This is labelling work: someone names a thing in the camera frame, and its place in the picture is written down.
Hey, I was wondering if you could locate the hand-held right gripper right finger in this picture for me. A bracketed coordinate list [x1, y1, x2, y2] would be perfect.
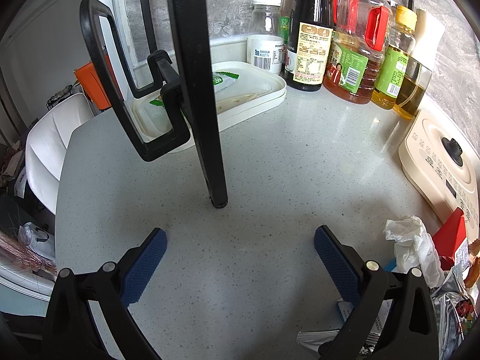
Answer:
[319, 226, 440, 360]

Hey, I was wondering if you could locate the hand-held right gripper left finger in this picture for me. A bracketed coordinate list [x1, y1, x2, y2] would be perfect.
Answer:
[43, 228, 167, 360]

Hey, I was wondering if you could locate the white tissue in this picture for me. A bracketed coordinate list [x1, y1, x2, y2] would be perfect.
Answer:
[383, 215, 445, 289]

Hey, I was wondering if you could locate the silver foil packet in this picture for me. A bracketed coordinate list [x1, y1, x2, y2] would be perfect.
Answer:
[431, 262, 480, 360]

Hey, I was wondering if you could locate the orange snack wrapper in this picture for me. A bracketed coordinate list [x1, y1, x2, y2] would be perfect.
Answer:
[465, 240, 480, 286]

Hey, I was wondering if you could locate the white plastic bag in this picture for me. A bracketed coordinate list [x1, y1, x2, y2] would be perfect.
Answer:
[19, 221, 56, 259]

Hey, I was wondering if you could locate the straw broom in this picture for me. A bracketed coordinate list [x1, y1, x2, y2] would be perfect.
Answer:
[0, 229, 57, 274]

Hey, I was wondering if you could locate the clear plastic lidded container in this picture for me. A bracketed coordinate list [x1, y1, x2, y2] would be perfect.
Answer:
[133, 101, 177, 143]

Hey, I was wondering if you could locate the cream induction cooker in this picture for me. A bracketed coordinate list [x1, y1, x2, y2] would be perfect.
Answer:
[398, 109, 480, 241]

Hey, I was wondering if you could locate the white chair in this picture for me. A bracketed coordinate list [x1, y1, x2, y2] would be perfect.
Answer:
[25, 93, 96, 214]

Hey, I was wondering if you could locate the orange box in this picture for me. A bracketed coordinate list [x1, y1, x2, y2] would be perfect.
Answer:
[74, 55, 113, 115]

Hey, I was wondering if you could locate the white plastic tray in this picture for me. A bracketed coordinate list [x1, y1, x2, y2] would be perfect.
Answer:
[131, 61, 287, 147]

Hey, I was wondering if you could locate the white-top glass oil sprayer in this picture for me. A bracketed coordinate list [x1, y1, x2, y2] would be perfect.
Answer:
[393, 8, 446, 121]

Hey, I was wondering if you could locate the black metal kitchen rack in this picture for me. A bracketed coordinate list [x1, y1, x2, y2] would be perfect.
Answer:
[79, 0, 417, 209]

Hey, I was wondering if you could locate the dark soy sauce bottle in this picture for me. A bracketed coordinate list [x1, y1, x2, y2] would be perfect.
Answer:
[287, 0, 334, 92]

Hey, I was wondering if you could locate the white-cap clear jar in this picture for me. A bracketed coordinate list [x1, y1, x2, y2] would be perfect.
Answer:
[246, 0, 285, 76]

